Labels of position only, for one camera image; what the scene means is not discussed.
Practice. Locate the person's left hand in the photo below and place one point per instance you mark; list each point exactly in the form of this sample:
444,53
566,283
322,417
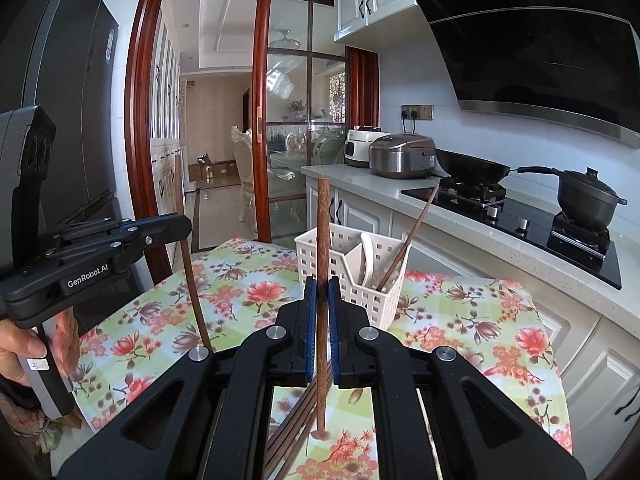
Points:
17,355

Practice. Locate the white ceramic spoon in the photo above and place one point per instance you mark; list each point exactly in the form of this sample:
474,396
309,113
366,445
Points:
367,260

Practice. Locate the black lidded cooking pot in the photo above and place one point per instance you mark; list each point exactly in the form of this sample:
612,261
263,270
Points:
585,200

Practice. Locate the red wooden door frame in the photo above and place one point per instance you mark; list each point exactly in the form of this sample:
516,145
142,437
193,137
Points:
140,160

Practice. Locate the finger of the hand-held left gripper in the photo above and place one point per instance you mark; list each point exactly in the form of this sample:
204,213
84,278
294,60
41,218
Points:
90,230
165,230

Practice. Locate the black glass range hood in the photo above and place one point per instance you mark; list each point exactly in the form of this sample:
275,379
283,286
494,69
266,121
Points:
540,60

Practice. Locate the black wok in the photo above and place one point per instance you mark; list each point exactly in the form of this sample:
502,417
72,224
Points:
470,165

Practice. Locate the floral plastic tablecloth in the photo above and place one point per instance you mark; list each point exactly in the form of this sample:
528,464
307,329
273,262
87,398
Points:
450,320

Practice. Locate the white carved dining chair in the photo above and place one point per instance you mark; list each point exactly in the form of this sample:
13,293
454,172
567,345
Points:
245,175

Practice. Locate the gold wall socket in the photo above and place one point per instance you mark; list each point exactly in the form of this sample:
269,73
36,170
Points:
417,112

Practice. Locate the brown cardboard box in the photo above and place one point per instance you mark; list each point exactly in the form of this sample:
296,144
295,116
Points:
220,170

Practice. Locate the white perforated plastic utensil basket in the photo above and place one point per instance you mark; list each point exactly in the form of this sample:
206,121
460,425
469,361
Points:
385,305

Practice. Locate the silver rice cooker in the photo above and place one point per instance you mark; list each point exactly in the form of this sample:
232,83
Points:
400,157

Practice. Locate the wooden framed glass sliding door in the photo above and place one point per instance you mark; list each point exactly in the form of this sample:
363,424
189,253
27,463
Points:
261,60

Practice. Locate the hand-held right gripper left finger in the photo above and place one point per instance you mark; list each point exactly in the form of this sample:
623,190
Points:
311,330

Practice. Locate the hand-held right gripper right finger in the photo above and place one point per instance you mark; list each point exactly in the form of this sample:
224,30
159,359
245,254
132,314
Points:
334,330

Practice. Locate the dark brown wooden chopstick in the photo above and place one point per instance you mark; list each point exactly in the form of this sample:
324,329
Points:
323,220
410,235
195,295

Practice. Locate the white wall cabinets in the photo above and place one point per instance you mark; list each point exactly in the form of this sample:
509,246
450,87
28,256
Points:
375,0

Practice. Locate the dark grey refrigerator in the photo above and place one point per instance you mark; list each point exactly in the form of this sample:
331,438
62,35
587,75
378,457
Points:
75,110

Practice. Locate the black glass gas cooktop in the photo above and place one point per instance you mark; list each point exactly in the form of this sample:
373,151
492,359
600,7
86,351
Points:
460,205

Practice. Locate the white electric pressure cooker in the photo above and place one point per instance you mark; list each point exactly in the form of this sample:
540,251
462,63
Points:
356,150

